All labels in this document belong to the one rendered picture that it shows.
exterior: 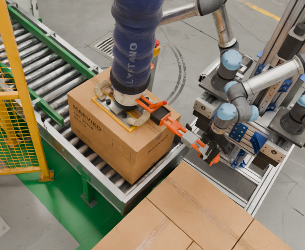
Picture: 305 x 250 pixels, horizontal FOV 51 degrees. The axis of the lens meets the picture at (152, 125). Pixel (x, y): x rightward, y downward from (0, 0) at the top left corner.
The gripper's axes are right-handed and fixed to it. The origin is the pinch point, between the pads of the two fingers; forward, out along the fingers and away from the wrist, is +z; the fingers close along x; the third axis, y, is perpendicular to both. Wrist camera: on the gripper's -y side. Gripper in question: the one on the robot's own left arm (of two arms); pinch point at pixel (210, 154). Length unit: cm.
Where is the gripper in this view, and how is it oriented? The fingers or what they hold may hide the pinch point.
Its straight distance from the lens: 171.5
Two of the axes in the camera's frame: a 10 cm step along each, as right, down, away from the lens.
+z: -1.3, 6.0, 7.9
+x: -6.7, 5.3, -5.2
